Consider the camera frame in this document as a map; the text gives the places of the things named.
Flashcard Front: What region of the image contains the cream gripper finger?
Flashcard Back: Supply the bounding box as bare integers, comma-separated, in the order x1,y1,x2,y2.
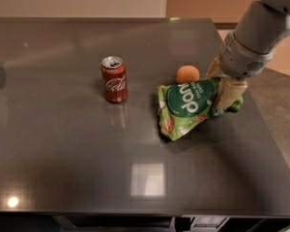
206,57,223,78
214,77,247,110

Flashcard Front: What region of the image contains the red Coca-Cola can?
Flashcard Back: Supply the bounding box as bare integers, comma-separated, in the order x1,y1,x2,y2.
101,56,128,103

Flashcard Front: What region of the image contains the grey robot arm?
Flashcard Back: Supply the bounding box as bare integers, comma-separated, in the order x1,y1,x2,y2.
207,0,290,110

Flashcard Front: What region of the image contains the green rice chip bag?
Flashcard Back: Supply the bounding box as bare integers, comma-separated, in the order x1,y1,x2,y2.
158,78,244,141

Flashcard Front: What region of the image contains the orange fruit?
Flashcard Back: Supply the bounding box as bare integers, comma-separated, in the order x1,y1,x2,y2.
176,66,200,84

